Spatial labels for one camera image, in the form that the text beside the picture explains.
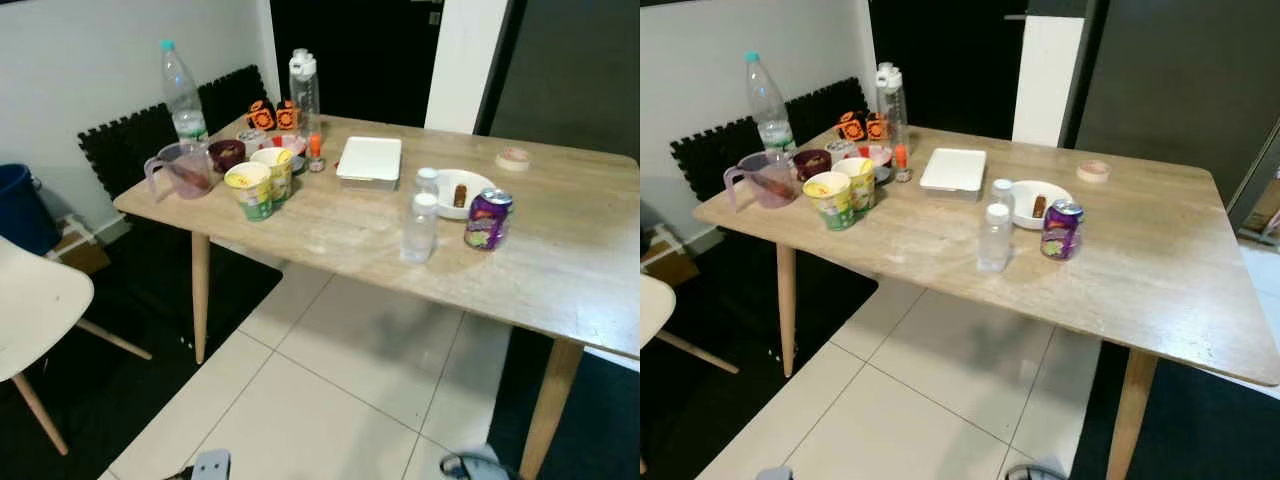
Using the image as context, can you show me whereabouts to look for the small brown cardboard box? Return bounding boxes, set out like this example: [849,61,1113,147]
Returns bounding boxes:
[50,215,113,276]
[640,225,704,289]

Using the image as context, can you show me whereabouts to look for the white chair wooden legs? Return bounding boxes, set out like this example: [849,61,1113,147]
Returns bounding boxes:
[0,236,154,457]
[640,273,741,376]

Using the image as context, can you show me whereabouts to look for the light wooden dining table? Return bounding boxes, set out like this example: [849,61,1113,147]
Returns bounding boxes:
[693,125,1280,480]
[113,113,641,480]

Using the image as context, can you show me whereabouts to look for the purple transparent measuring jug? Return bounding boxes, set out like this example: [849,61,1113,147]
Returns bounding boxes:
[722,152,799,212]
[144,142,214,202]

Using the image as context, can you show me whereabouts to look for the purple drink can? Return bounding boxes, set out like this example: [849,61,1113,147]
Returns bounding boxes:
[1040,199,1086,263]
[464,188,514,252]

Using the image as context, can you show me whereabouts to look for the white round bowl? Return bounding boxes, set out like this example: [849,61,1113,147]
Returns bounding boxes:
[432,169,498,221]
[1008,180,1074,232]

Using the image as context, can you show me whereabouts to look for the tall clear bottle teal cap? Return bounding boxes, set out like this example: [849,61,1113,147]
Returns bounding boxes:
[743,52,797,154]
[160,40,209,145]

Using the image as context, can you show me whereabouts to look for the dark maroon bowl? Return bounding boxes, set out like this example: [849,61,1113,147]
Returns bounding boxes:
[792,149,833,184]
[208,139,247,174]

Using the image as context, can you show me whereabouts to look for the green yellow noodle cup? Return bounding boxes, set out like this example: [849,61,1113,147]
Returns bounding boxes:
[250,147,295,205]
[802,171,855,233]
[832,157,878,214]
[223,162,274,223]

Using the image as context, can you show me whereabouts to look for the white rectangular lidded container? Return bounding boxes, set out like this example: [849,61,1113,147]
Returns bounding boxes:
[919,148,988,202]
[336,136,403,192]

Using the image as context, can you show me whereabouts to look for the clear tumbler white lid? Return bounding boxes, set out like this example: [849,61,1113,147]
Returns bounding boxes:
[289,48,323,151]
[875,62,910,161]

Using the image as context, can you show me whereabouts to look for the blue bucket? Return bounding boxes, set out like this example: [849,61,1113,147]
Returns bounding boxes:
[0,163,61,257]

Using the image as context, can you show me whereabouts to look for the black foam wall mat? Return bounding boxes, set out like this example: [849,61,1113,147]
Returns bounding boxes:
[78,65,271,201]
[670,77,869,203]

